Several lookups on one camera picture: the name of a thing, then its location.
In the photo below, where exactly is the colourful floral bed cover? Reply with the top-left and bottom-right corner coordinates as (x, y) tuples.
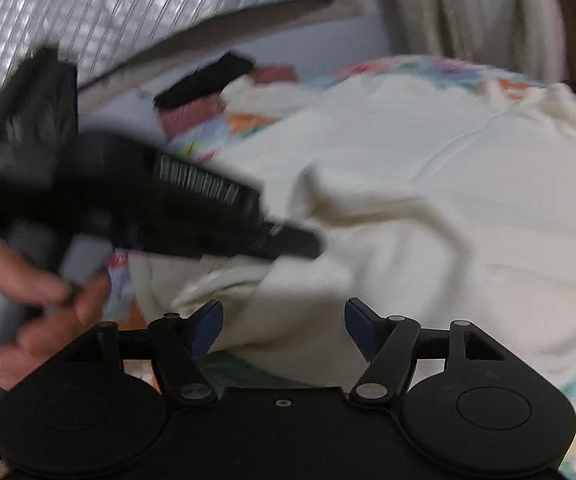
(104, 54), (576, 480)

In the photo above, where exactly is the black folded garment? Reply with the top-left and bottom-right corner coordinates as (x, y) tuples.
(153, 51), (255, 110)

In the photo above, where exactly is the white fleece zip jacket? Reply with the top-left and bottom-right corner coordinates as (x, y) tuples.
(129, 74), (576, 391)

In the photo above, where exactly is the beige curtain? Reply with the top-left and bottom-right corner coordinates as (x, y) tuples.
(395, 0), (567, 84)

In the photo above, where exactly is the red storage box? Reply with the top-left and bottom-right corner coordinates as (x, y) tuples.
(158, 65), (299, 140)

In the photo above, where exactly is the person's left hand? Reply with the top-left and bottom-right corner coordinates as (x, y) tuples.
(0, 244), (111, 390)

